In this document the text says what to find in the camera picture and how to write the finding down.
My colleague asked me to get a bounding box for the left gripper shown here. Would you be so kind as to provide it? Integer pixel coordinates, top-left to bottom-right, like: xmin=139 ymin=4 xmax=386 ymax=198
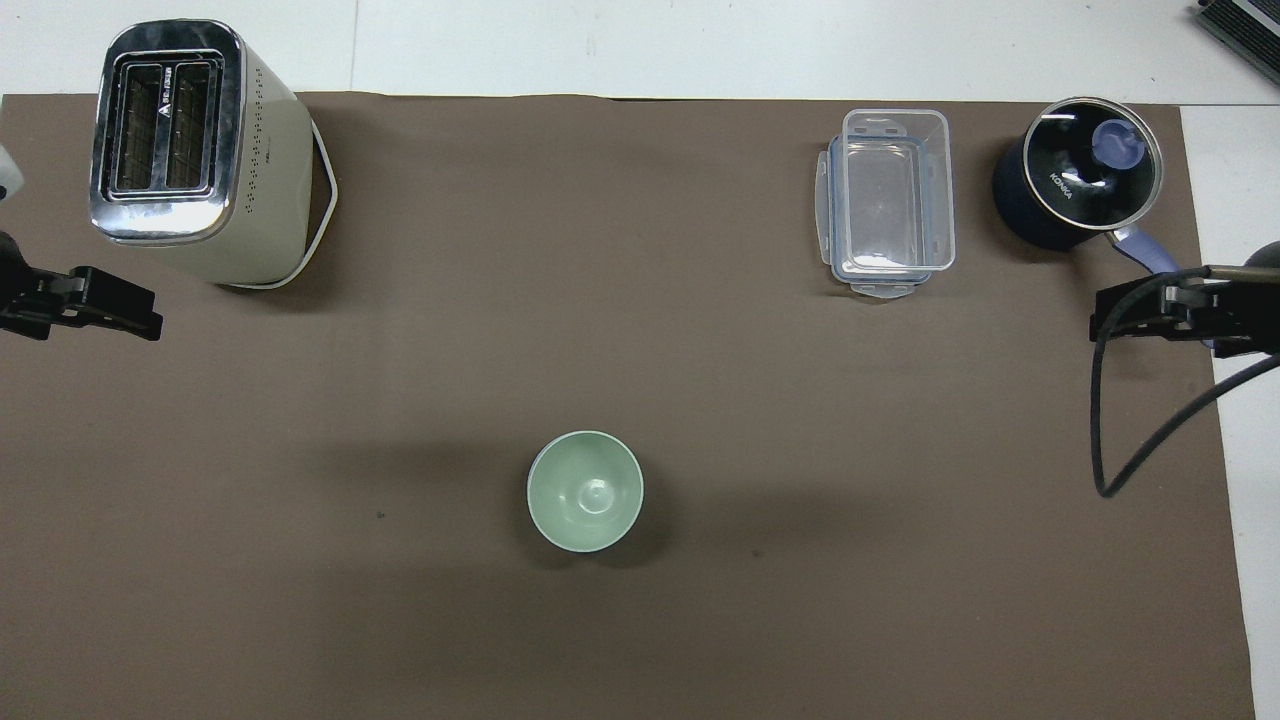
xmin=0 ymin=232 xmax=50 ymax=341

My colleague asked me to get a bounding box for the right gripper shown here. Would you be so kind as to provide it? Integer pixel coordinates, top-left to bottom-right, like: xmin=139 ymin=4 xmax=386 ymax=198
xmin=1198 ymin=240 xmax=1280 ymax=358

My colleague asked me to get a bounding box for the green bowl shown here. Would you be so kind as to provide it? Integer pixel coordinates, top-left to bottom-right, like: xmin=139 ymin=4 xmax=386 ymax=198
xmin=526 ymin=430 xmax=646 ymax=554

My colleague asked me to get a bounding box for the glass lid with blue knob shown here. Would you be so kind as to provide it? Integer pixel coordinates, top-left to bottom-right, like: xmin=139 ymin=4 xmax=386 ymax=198
xmin=1023 ymin=97 xmax=1166 ymax=233

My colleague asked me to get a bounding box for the cream and chrome toaster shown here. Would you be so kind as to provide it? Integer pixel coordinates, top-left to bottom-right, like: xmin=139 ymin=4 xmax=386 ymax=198
xmin=88 ymin=18 xmax=327 ymax=289

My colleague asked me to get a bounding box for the clear plastic food container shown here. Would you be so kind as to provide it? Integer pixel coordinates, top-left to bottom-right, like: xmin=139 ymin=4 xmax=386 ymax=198
xmin=842 ymin=108 xmax=957 ymax=277

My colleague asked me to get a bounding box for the clear lid with blue trim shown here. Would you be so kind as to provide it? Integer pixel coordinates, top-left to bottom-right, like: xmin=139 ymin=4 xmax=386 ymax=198
xmin=814 ymin=135 xmax=947 ymax=300

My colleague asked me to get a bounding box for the black cable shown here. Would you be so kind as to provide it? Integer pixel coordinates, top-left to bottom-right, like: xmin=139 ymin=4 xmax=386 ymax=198
xmin=1089 ymin=264 xmax=1280 ymax=499

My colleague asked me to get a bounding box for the dark blue pot with handle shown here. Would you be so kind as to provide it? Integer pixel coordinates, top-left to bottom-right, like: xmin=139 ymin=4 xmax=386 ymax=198
xmin=992 ymin=97 xmax=1227 ymax=352

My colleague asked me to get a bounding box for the white toaster cord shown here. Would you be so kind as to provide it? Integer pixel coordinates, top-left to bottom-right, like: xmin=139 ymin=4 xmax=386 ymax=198
xmin=222 ymin=128 xmax=340 ymax=292

